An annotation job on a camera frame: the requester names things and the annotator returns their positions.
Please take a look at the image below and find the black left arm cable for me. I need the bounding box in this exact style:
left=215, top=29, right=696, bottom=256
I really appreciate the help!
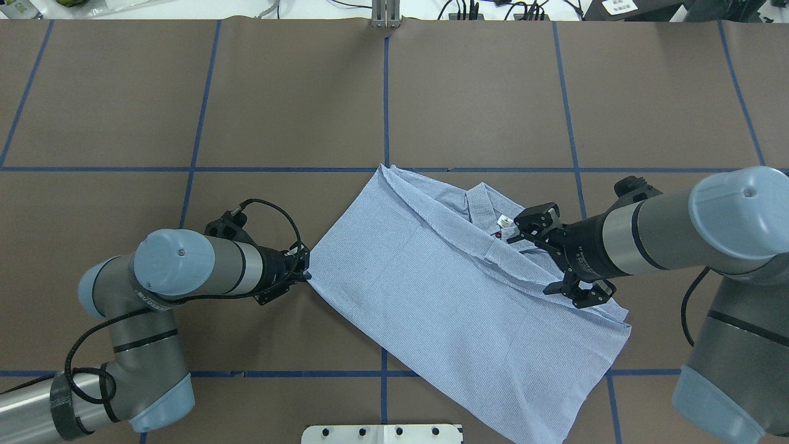
left=0, top=199, right=307, bottom=405

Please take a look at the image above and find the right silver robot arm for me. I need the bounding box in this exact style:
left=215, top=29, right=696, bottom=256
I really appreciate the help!
left=505, top=166, right=788, bottom=443

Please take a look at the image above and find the white camera stand pedestal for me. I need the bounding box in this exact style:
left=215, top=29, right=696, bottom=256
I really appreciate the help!
left=301, top=424, right=464, bottom=443

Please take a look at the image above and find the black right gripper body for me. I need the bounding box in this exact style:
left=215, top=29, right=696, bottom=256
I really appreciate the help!
left=542, top=216, right=617, bottom=289

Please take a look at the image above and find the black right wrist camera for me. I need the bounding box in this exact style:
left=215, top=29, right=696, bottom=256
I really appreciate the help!
left=611, top=175, right=663, bottom=210

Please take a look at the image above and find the green cloth pouch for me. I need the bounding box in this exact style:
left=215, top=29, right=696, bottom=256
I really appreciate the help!
left=55, top=0, right=89, bottom=8

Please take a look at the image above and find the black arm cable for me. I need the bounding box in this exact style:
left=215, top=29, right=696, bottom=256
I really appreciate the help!
left=0, top=199, right=307, bottom=405
left=681, top=266, right=713, bottom=347

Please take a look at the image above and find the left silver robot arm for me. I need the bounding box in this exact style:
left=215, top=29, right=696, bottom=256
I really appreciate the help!
left=2, top=228, right=310, bottom=443

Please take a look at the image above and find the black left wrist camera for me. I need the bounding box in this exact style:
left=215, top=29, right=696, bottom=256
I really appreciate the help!
left=203, top=210, right=256, bottom=245

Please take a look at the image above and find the light blue striped shirt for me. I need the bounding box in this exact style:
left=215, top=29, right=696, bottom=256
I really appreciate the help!
left=308, top=166, right=631, bottom=443

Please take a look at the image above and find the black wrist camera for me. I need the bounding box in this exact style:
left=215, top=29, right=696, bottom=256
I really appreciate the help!
left=611, top=175, right=663, bottom=210
left=203, top=210, right=256, bottom=245

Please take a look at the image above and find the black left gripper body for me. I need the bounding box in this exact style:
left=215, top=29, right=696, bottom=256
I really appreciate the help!
left=254, top=247, right=303, bottom=306

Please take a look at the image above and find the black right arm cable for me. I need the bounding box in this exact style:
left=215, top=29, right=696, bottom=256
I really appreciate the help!
left=681, top=266, right=713, bottom=347

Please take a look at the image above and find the aluminium frame post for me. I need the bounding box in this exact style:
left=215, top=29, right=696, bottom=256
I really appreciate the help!
left=371, top=0, right=402, bottom=29

